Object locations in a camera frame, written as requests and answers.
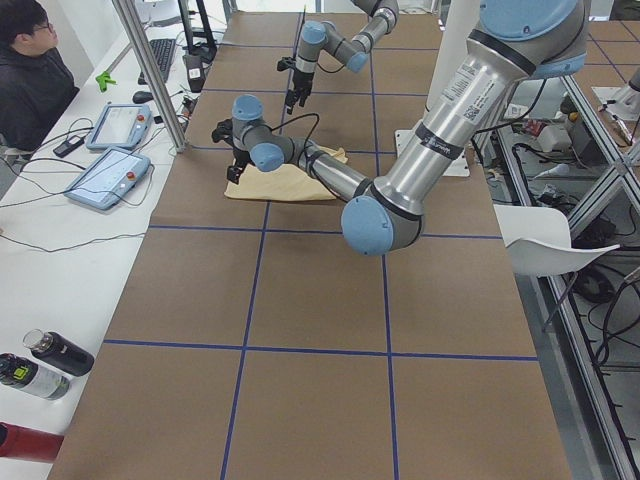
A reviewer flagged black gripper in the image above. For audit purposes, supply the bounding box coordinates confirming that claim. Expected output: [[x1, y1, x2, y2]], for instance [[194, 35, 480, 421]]
[[226, 146, 251, 183], [285, 70, 314, 114]]

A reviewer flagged cream long-sleeve printed shirt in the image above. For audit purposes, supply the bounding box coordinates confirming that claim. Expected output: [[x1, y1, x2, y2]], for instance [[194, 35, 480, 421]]
[[224, 164, 335, 202]]

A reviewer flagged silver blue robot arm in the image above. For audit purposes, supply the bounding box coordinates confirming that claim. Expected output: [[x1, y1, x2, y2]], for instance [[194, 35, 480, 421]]
[[276, 0, 400, 114], [212, 1, 590, 256]]

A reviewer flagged dark box with label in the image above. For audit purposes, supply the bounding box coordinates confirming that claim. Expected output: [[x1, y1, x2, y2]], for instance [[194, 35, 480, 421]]
[[183, 53, 206, 93]]

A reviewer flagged near teach pendant tablet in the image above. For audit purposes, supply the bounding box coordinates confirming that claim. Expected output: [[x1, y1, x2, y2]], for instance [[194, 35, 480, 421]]
[[63, 147, 151, 211]]

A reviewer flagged teach pendant tablet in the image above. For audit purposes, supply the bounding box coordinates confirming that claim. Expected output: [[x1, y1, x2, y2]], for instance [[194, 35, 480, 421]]
[[85, 103, 153, 151], [63, 147, 151, 211]]

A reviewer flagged black computer mouse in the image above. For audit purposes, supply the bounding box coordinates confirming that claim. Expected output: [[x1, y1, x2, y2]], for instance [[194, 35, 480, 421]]
[[131, 91, 154, 104]]

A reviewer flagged far teach pendant tablet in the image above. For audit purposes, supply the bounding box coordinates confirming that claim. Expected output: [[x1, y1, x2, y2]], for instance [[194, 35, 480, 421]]
[[85, 103, 153, 151]]

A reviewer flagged black keyboard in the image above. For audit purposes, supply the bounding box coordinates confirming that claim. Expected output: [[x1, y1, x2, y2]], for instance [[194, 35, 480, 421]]
[[149, 38, 176, 82]]

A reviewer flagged green plastic clip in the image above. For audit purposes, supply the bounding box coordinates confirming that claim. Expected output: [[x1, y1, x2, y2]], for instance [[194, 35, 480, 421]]
[[95, 71, 117, 93]]

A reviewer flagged black handheld phone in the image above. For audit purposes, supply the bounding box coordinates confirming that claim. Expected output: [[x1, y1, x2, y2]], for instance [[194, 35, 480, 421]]
[[53, 135, 85, 158]]

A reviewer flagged seated person in black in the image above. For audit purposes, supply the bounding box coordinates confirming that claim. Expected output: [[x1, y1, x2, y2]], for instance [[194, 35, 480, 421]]
[[1, 1, 78, 152]]

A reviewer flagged white plastic chair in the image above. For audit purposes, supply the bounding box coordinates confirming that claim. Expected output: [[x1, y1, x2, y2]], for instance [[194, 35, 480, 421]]
[[494, 205, 620, 278]]

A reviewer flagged red fire extinguisher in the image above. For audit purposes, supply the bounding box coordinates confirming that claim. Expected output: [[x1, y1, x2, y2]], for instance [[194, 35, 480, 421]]
[[1, 422, 64, 463]]

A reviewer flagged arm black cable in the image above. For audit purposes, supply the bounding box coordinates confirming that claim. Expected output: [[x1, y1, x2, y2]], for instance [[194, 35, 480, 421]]
[[269, 112, 321, 146]]

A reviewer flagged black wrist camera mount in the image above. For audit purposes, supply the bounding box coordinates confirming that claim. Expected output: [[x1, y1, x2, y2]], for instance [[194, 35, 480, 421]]
[[276, 57, 296, 72]]

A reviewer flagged aluminium frame post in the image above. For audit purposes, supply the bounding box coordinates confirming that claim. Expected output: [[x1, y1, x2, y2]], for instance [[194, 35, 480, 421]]
[[112, 0, 187, 153]]

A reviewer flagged aluminium table frame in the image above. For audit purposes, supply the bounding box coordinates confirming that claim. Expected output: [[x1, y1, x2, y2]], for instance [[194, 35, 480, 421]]
[[483, 65, 639, 479]]

